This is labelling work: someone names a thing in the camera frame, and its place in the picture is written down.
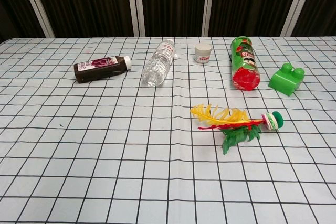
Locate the green chips can red lid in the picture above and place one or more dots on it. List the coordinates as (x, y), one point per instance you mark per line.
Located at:
(244, 64)

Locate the dark folding screen white frames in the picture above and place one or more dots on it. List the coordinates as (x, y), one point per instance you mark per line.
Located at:
(168, 3)

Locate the green plastic building block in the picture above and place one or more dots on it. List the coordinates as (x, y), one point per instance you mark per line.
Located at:
(286, 79)

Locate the small white cream jar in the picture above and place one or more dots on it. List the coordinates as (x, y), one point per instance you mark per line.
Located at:
(202, 54)

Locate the dark juice bottle white cap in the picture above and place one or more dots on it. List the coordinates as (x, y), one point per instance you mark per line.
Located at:
(99, 68)

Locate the colourful feather shuttlecock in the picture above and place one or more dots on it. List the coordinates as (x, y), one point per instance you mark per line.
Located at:
(236, 123)

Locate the white black grid tablecloth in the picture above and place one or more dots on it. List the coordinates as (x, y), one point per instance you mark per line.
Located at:
(105, 155)

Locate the clear plastic water bottle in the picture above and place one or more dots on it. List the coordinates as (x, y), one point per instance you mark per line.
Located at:
(158, 64)

